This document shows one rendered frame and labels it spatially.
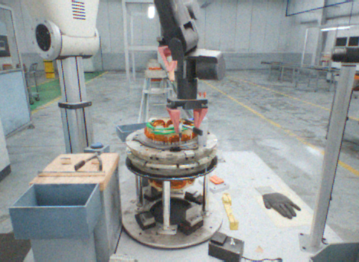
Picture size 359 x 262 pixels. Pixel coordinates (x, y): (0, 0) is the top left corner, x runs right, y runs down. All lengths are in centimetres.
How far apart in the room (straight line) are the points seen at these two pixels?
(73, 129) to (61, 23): 42
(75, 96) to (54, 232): 65
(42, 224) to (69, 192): 11
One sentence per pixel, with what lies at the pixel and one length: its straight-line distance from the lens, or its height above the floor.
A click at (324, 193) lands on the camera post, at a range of 93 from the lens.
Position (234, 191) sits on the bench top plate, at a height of 78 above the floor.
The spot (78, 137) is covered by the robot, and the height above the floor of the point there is 103.
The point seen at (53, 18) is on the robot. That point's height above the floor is 150.
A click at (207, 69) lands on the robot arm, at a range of 67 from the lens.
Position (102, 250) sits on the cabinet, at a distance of 85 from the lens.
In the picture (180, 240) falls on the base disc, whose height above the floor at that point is 80.
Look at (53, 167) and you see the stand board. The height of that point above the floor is 107.
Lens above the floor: 139
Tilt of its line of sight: 18 degrees down
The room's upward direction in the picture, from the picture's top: straight up
